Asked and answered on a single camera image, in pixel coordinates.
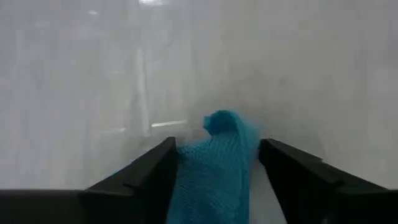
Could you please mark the teal terry towel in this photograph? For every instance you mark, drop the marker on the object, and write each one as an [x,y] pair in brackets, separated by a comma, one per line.
[214,174]

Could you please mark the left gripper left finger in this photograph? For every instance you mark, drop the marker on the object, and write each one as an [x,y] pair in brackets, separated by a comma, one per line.
[133,193]

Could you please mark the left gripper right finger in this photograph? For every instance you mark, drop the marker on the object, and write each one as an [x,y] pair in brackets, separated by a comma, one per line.
[311,193]

